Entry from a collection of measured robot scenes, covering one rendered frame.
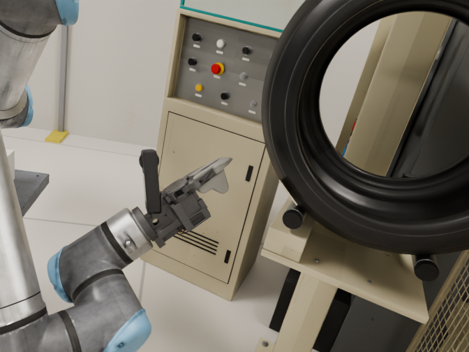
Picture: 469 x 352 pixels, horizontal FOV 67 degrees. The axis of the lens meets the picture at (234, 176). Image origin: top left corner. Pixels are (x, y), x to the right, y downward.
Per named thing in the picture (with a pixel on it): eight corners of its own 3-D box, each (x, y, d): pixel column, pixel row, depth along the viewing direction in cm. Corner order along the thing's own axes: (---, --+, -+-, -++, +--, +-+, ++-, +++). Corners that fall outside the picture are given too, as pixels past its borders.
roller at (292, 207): (326, 170, 107) (322, 184, 109) (311, 166, 108) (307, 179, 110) (304, 214, 76) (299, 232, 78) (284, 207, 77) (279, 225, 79)
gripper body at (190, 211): (204, 207, 74) (154, 241, 71) (182, 172, 72) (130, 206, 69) (214, 214, 67) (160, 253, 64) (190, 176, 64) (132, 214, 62)
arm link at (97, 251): (82, 313, 64) (62, 269, 68) (142, 270, 67) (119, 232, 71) (53, 301, 56) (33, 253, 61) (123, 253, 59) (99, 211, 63)
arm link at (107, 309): (83, 387, 53) (55, 318, 59) (151, 350, 61) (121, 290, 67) (88, 360, 48) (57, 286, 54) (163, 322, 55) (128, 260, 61)
